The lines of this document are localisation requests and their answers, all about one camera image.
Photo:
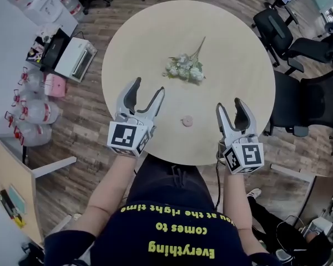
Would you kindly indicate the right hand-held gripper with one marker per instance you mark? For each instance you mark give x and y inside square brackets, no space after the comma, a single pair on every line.
[247,156]

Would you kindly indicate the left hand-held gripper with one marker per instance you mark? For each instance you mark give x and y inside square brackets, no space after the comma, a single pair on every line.
[125,137]

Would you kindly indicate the person's right forearm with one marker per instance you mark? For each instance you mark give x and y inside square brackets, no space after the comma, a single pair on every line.
[237,201]

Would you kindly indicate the person's left forearm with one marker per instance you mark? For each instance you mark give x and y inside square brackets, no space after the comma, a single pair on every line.
[111,184]

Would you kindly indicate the white artificial flower bouquet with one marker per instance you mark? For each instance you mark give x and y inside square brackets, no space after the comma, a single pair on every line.
[183,68]

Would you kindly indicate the black mesh office chair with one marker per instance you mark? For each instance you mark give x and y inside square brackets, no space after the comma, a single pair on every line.
[316,107]

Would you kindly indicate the white toaster oven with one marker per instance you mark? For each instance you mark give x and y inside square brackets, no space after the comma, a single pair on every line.
[72,57]

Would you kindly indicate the person's black trousers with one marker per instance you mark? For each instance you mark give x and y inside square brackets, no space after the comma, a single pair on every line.
[161,184]

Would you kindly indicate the pink bag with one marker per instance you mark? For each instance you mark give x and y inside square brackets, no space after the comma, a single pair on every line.
[55,85]

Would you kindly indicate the black box appliance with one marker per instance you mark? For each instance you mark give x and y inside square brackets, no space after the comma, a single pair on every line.
[54,50]

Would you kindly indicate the dark wooden desk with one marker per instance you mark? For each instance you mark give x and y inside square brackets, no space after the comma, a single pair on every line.
[322,193]

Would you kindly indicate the tray of small items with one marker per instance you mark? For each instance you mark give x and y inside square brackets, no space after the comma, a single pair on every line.
[34,53]

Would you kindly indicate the white plastic bag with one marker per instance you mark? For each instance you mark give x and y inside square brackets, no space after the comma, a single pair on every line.
[48,30]

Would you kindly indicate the white device box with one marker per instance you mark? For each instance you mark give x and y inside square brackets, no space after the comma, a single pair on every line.
[320,226]

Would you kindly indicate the person's navy printed t-shirt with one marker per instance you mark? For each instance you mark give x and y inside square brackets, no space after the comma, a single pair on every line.
[166,240]

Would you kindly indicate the light wooden desk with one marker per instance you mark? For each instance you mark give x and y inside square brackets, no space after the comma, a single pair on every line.
[5,162]

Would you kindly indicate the teal notebook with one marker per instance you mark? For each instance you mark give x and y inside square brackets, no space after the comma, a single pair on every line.
[18,199]

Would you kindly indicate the black handheld device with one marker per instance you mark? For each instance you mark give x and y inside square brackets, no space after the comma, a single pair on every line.
[7,202]

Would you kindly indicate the yellow small object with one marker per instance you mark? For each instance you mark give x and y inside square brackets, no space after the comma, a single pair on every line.
[20,222]

